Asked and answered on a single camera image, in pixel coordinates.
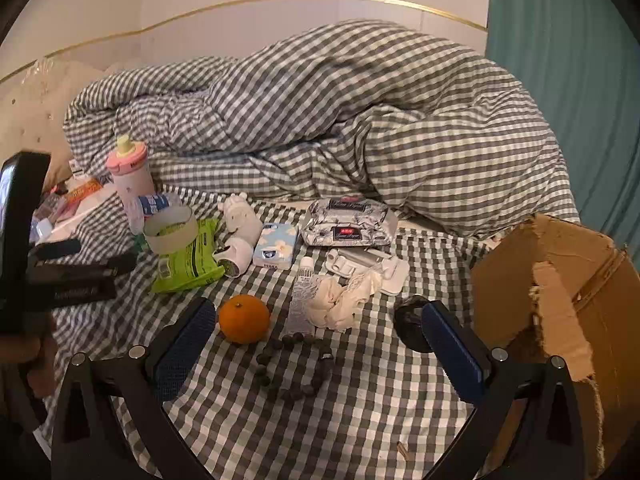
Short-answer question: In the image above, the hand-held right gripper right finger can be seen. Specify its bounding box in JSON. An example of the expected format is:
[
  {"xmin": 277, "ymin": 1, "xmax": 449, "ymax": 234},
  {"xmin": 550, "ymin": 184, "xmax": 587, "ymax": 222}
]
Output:
[{"xmin": 420, "ymin": 300, "xmax": 588, "ymax": 480}]

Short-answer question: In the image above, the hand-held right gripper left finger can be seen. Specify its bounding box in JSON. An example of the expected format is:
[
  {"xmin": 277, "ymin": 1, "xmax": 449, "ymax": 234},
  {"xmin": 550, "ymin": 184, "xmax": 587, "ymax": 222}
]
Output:
[{"xmin": 50, "ymin": 296, "xmax": 218, "ymax": 480}]

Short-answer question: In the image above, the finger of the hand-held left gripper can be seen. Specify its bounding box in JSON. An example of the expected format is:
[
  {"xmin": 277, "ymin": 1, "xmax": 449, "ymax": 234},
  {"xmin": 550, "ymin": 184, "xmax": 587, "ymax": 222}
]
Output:
[
  {"xmin": 29, "ymin": 238, "xmax": 138, "ymax": 283},
  {"xmin": 47, "ymin": 277, "xmax": 119, "ymax": 305}
]

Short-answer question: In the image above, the black round object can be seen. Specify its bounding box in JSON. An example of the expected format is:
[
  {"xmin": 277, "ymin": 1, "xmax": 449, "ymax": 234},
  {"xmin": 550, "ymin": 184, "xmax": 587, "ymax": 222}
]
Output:
[{"xmin": 394, "ymin": 296, "xmax": 441, "ymax": 353}]

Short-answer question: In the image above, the orange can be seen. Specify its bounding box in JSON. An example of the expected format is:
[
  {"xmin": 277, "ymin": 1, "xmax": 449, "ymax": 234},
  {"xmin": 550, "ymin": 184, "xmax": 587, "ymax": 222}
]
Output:
[{"xmin": 218, "ymin": 294, "xmax": 271, "ymax": 345}]

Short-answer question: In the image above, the clear tape roll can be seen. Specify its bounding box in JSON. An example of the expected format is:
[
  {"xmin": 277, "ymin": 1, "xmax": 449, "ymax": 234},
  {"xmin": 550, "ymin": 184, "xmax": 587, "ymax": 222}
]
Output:
[{"xmin": 143, "ymin": 206, "xmax": 199, "ymax": 256}]

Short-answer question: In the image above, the green packet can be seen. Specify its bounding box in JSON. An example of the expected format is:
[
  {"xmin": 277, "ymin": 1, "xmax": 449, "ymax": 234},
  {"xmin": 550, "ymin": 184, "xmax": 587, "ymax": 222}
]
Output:
[{"xmin": 150, "ymin": 217, "xmax": 227, "ymax": 295}]

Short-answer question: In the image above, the clear bottle blue label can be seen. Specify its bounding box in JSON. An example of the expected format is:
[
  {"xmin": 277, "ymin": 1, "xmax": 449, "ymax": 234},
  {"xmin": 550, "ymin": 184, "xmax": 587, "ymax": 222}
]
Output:
[{"xmin": 135, "ymin": 192, "xmax": 183, "ymax": 218}]

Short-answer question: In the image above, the cardboard box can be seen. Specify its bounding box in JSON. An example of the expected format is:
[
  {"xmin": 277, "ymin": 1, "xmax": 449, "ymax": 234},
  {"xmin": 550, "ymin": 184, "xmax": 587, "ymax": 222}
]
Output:
[{"xmin": 470, "ymin": 212, "xmax": 640, "ymax": 480}]

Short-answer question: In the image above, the pink baby bottle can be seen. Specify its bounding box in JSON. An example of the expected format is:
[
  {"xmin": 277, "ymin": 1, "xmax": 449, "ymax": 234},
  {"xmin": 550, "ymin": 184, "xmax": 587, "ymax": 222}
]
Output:
[{"xmin": 106, "ymin": 134, "xmax": 153, "ymax": 235}]

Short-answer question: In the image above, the dark bead bracelet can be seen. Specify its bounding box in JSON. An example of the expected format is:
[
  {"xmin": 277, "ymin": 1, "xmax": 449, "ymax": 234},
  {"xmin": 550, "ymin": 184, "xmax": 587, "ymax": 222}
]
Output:
[{"xmin": 255, "ymin": 332, "xmax": 335, "ymax": 401}]

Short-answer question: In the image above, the cream cloth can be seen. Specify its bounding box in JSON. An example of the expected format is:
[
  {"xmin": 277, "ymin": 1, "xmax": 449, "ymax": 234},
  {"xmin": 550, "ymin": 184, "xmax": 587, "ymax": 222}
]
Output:
[{"xmin": 306, "ymin": 265, "xmax": 383, "ymax": 332}]

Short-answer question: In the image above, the white cream tube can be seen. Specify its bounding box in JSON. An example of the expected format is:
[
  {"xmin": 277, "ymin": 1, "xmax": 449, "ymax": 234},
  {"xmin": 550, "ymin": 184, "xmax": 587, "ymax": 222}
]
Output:
[{"xmin": 286, "ymin": 256, "xmax": 321, "ymax": 338}]

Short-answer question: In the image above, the blue flowered tissue pack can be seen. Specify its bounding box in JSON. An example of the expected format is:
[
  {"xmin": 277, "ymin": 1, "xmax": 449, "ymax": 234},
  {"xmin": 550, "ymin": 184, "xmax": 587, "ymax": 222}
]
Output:
[{"xmin": 252, "ymin": 221, "xmax": 299, "ymax": 270}]

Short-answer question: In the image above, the white toy-shaped bottle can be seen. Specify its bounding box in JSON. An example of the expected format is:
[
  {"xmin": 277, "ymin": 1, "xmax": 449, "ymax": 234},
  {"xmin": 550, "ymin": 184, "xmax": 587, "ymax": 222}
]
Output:
[{"xmin": 215, "ymin": 192, "xmax": 263, "ymax": 278}]

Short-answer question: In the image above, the person's left hand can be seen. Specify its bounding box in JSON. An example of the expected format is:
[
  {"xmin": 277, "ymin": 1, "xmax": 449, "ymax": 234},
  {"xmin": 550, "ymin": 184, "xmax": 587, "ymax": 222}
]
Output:
[{"xmin": 0, "ymin": 332, "xmax": 46, "ymax": 401}]

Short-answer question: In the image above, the pink card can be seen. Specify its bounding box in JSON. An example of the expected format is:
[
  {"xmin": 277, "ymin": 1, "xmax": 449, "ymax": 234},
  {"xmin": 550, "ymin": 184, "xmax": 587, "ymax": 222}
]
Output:
[{"xmin": 50, "ymin": 194, "xmax": 78, "ymax": 221}]

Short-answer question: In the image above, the orange snack box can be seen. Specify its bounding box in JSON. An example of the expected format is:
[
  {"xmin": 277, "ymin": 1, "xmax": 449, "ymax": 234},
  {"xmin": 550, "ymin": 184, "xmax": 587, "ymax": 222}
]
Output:
[{"xmin": 62, "ymin": 178, "xmax": 103, "ymax": 206}]

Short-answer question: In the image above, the cream tufted headboard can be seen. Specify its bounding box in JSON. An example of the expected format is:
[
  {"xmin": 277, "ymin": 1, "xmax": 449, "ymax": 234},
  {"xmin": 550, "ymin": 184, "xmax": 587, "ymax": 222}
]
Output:
[{"xmin": 0, "ymin": 57, "xmax": 126, "ymax": 171}]

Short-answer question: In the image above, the grey checked bed sheet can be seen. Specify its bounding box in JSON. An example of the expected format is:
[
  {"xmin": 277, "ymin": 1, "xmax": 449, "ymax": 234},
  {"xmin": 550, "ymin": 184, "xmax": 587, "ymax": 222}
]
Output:
[{"xmin": 37, "ymin": 187, "xmax": 506, "ymax": 480}]

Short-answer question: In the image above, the white plastic holder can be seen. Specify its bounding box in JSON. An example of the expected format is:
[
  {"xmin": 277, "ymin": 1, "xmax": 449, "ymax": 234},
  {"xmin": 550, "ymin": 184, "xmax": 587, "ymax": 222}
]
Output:
[{"xmin": 325, "ymin": 246, "xmax": 405, "ymax": 295}]

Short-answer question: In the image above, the clear plastic packet red label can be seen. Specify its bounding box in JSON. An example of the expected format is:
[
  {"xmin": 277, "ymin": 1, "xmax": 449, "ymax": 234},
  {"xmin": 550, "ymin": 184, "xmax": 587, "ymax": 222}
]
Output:
[{"xmin": 299, "ymin": 197, "xmax": 398, "ymax": 247}]

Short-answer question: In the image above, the grey checked duvet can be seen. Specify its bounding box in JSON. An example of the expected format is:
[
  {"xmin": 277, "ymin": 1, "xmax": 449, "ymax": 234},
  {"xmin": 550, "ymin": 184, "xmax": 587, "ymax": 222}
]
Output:
[{"xmin": 62, "ymin": 20, "xmax": 581, "ymax": 241}]

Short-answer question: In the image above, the teal curtain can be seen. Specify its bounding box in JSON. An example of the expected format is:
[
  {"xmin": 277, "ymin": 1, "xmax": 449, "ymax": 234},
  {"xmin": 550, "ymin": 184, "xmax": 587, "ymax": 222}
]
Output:
[{"xmin": 485, "ymin": 0, "xmax": 640, "ymax": 266}]

